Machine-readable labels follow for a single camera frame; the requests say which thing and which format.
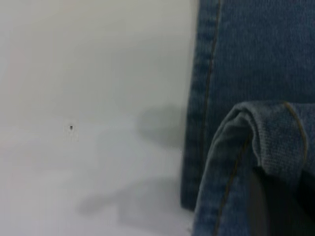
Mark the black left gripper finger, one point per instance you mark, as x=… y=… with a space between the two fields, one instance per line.
x=285 y=211

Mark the blue denim shorts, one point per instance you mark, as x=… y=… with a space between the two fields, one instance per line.
x=256 y=61

